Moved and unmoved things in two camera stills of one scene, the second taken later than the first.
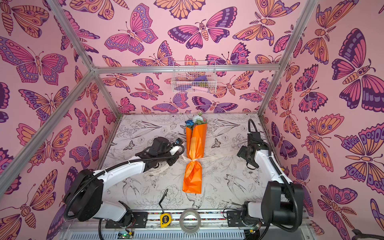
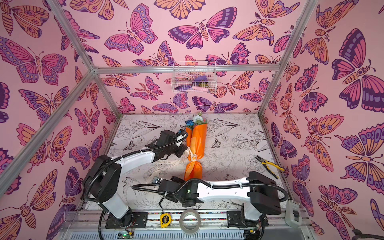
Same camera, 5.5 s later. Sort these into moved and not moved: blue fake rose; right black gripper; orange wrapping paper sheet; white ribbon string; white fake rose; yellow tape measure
Moved: white ribbon string; right black gripper
Not moved: yellow tape measure; blue fake rose; orange wrapping paper sheet; white fake rose
